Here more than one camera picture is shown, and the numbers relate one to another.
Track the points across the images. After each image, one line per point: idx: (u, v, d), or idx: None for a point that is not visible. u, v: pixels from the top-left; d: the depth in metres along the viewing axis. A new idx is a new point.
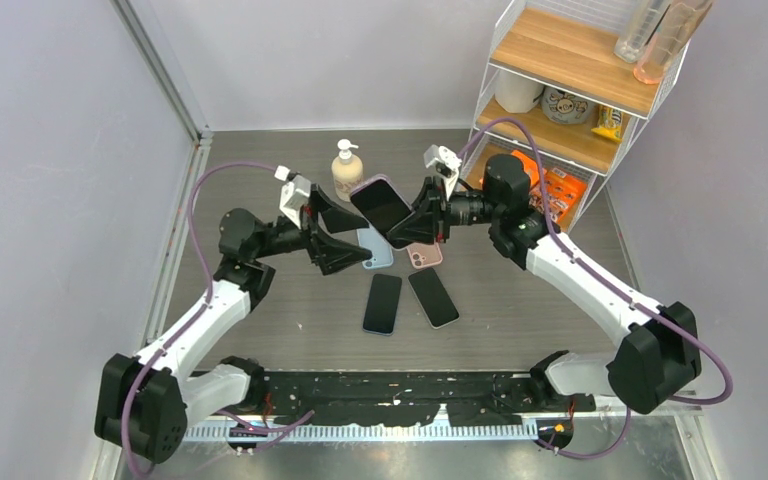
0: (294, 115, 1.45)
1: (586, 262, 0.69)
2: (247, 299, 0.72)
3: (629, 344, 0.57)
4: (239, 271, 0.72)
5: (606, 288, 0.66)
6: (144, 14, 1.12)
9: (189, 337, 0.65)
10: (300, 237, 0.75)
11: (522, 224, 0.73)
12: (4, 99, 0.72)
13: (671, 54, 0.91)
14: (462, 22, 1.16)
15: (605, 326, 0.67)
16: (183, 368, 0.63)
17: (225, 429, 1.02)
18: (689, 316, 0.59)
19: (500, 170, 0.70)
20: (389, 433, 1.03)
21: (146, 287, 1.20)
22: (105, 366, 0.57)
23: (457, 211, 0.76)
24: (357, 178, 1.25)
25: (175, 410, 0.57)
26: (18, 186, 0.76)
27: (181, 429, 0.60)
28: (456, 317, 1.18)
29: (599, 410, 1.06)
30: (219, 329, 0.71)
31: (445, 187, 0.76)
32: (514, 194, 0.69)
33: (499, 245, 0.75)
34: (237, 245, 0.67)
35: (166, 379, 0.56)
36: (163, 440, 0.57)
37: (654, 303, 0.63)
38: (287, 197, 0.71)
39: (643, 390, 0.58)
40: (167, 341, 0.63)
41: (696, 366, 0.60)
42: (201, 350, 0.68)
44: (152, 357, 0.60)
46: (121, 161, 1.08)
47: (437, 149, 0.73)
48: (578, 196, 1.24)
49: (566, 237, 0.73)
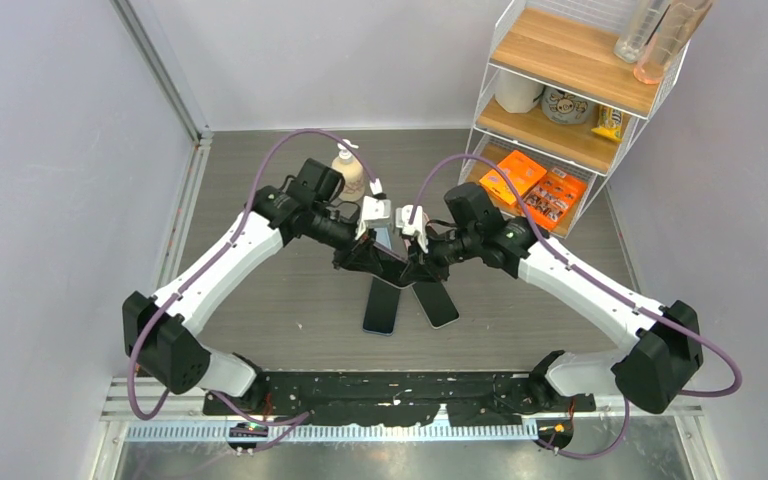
0: (294, 116, 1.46)
1: (582, 267, 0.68)
2: (276, 236, 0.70)
3: (639, 351, 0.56)
4: (272, 202, 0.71)
5: (607, 295, 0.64)
6: (144, 14, 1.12)
9: (206, 280, 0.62)
10: (346, 238, 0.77)
11: (508, 231, 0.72)
12: (4, 100, 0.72)
13: (671, 54, 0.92)
14: (463, 22, 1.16)
15: (606, 331, 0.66)
16: (199, 314, 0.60)
17: (225, 429, 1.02)
18: (691, 314, 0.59)
19: (455, 190, 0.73)
20: (389, 433, 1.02)
21: (145, 287, 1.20)
22: (125, 302, 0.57)
23: (441, 254, 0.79)
24: (358, 178, 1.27)
25: (191, 352, 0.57)
26: (19, 186, 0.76)
27: (202, 364, 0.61)
28: (456, 317, 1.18)
29: (599, 410, 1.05)
30: (246, 268, 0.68)
31: (418, 243, 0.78)
32: (472, 207, 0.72)
33: (488, 258, 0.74)
34: (322, 167, 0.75)
35: (177, 326, 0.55)
36: (182, 375, 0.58)
37: (655, 305, 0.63)
38: (377, 214, 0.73)
39: (651, 392, 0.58)
40: (185, 284, 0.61)
41: (701, 361, 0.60)
42: (221, 296, 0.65)
44: (168, 300, 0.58)
46: (121, 161, 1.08)
47: (400, 213, 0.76)
48: (578, 196, 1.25)
49: (556, 242, 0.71)
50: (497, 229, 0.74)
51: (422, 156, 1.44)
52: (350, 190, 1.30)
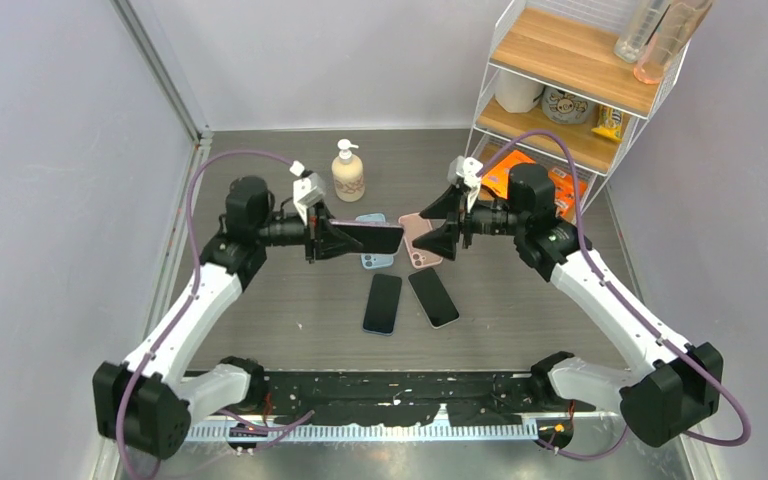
0: (294, 116, 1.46)
1: (615, 286, 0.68)
2: (237, 281, 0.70)
3: (652, 381, 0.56)
4: (224, 251, 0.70)
5: (633, 318, 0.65)
6: (144, 13, 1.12)
9: (177, 335, 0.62)
10: (300, 232, 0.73)
11: (552, 235, 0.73)
12: (4, 99, 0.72)
13: (671, 54, 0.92)
14: (463, 22, 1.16)
15: (625, 355, 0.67)
16: (176, 369, 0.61)
17: (225, 429, 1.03)
18: (716, 358, 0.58)
19: (524, 176, 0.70)
20: (389, 433, 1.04)
21: (145, 287, 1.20)
22: (95, 374, 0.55)
23: (479, 221, 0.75)
24: (357, 179, 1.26)
25: (173, 410, 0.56)
26: (19, 185, 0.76)
27: (185, 423, 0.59)
28: (456, 316, 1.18)
29: (599, 410, 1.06)
30: (212, 318, 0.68)
31: (465, 204, 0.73)
32: (538, 200, 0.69)
33: (524, 254, 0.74)
34: (245, 203, 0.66)
35: (158, 385, 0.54)
36: (166, 437, 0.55)
37: (682, 342, 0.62)
38: (303, 192, 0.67)
39: (653, 424, 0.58)
40: (156, 342, 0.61)
41: (714, 407, 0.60)
42: (194, 346, 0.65)
44: (141, 362, 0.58)
46: (121, 161, 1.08)
47: (461, 162, 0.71)
48: (579, 196, 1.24)
49: (597, 257, 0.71)
50: (542, 228, 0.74)
51: (422, 156, 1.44)
52: (350, 190, 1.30)
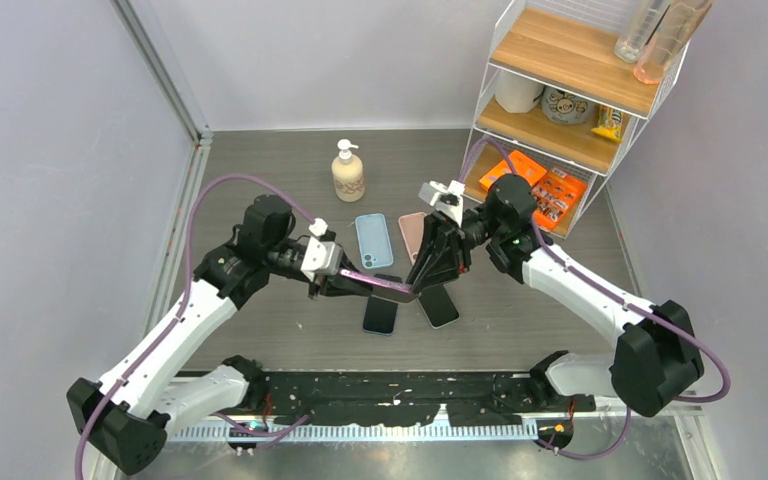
0: (294, 115, 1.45)
1: (579, 269, 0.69)
2: (229, 303, 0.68)
3: (624, 343, 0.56)
4: (223, 267, 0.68)
5: (599, 292, 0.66)
6: (144, 13, 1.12)
9: (153, 362, 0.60)
10: (292, 266, 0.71)
11: (516, 239, 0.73)
12: (3, 100, 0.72)
13: (671, 54, 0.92)
14: (463, 22, 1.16)
15: (596, 325, 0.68)
16: (148, 398, 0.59)
17: (225, 430, 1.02)
18: (682, 315, 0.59)
19: (509, 194, 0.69)
20: (389, 433, 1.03)
21: (146, 287, 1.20)
22: (70, 390, 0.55)
23: (472, 234, 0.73)
24: (357, 179, 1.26)
25: (140, 434, 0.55)
26: (19, 186, 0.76)
27: (158, 439, 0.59)
28: (456, 317, 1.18)
29: (599, 410, 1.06)
30: (193, 344, 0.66)
31: (452, 216, 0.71)
32: (521, 218, 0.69)
33: (494, 259, 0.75)
34: (265, 215, 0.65)
35: (121, 416, 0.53)
36: (135, 455, 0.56)
37: (647, 302, 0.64)
38: (314, 265, 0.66)
39: (643, 390, 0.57)
40: (130, 368, 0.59)
41: (700, 366, 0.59)
42: (174, 368, 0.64)
44: (111, 388, 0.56)
46: (121, 161, 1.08)
47: (431, 185, 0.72)
48: (579, 196, 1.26)
49: (557, 247, 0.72)
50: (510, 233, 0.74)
51: (423, 156, 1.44)
52: (350, 190, 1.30)
